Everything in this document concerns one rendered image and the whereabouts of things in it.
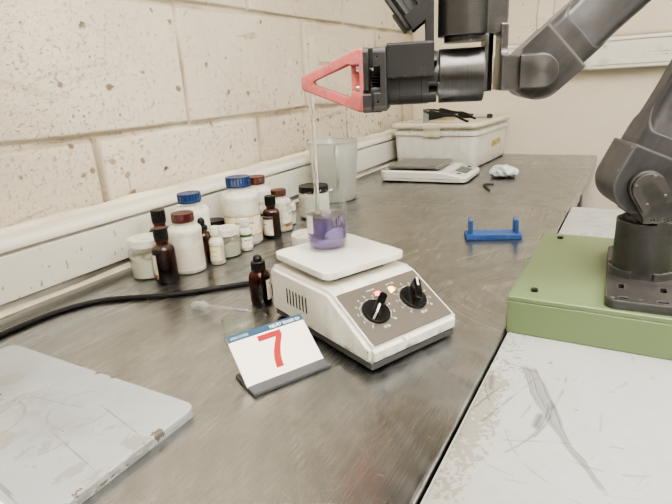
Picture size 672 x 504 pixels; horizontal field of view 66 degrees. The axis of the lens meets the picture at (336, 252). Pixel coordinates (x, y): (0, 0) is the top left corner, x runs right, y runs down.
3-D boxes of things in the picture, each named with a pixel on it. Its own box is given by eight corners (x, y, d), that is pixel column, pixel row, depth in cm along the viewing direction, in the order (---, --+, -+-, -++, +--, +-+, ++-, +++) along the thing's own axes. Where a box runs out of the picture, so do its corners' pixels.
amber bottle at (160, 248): (183, 276, 85) (175, 224, 82) (174, 284, 81) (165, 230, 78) (162, 276, 85) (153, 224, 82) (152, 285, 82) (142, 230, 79)
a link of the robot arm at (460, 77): (429, 36, 54) (497, 31, 53) (427, 40, 60) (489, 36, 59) (428, 104, 56) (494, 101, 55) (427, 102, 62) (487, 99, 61)
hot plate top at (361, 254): (406, 257, 63) (406, 250, 63) (327, 282, 57) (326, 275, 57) (346, 238, 73) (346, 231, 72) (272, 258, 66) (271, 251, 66)
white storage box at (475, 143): (509, 154, 193) (511, 114, 188) (477, 170, 163) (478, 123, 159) (432, 152, 209) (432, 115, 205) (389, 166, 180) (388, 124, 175)
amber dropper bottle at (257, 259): (254, 307, 71) (248, 259, 69) (248, 299, 74) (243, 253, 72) (275, 302, 72) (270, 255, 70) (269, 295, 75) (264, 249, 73)
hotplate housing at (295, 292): (457, 335, 60) (459, 270, 58) (371, 375, 53) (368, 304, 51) (342, 284, 77) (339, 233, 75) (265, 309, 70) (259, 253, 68)
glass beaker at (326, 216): (334, 259, 63) (331, 193, 60) (299, 253, 65) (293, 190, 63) (359, 245, 67) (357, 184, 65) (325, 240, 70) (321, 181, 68)
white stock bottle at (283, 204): (268, 233, 107) (264, 192, 104) (272, 227, 111) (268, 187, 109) (291, 232, 106) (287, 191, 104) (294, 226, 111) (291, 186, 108)
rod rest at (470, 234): (518, 234, 97) (519, 215, 95) (522, 239, 93) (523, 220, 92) (463, 235, 98) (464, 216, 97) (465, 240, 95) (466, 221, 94)
